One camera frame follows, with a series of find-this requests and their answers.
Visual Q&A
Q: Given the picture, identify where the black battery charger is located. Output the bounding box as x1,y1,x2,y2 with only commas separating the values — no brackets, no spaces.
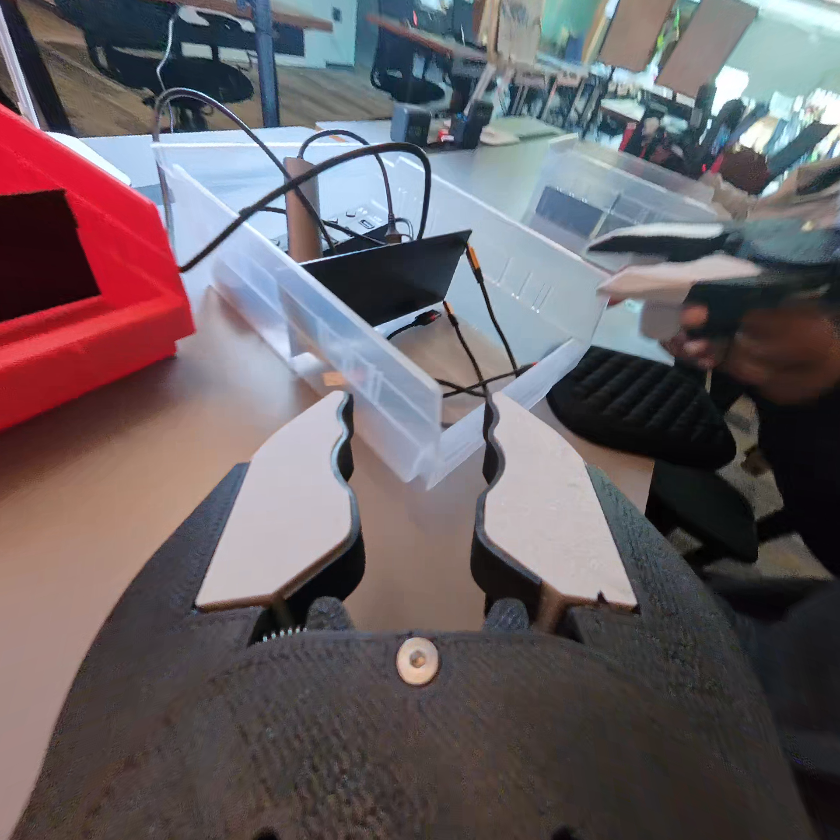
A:
448,100,495,150
392,105,434,150

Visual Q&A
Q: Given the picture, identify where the black office chair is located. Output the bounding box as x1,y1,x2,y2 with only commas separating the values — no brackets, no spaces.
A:
85,0,253,109
369,26,448,105

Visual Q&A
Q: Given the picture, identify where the brown cylindrical power bank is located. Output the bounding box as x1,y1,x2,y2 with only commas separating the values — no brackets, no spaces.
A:
284,156,324,262

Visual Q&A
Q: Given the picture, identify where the person's right forearm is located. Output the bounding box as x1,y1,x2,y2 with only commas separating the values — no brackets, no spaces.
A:
705,367,840,581

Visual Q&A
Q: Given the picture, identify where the grey metal post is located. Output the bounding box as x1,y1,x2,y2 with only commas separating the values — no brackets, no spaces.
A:
252,0,284,129

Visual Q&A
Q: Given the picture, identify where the black usb cable orange plug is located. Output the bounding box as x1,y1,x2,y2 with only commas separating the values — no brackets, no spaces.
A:
441,301,494,398
463,243,521,378

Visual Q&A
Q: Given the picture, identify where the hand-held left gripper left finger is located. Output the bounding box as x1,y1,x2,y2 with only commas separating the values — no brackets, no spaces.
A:
196,390,366,624

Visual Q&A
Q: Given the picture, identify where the person's right hand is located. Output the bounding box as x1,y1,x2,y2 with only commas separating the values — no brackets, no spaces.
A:
669,305,823,404

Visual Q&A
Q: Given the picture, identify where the thin black cable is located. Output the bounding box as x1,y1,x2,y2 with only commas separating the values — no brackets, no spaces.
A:
152,88,340,256

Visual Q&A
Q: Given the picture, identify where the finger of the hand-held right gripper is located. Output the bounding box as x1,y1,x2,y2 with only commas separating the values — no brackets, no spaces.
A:
596,255,767,340
586,222,728,255

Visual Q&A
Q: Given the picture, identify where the small red plastic bin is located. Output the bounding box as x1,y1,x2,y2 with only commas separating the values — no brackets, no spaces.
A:
0,104,196,434

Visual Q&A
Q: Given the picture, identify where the clear plastic bin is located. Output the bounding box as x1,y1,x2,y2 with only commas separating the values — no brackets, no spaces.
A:
524,136,721,245
152,128,613,493

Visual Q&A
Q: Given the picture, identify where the black mesh cushion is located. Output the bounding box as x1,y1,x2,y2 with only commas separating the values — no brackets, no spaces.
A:
548,348,737,470

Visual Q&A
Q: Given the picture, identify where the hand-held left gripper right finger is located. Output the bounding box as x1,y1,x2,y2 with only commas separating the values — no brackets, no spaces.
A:
470,391,640,630

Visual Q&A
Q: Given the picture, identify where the thick black power cable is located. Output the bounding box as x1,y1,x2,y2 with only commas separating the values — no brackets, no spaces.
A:
177,141,434,274

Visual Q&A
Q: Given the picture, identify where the brown backing board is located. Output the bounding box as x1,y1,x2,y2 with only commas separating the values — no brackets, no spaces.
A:
598,0,678,74
655,0,760,97

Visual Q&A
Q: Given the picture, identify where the black divider panel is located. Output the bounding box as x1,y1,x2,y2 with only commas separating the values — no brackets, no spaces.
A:
298,230,473,328

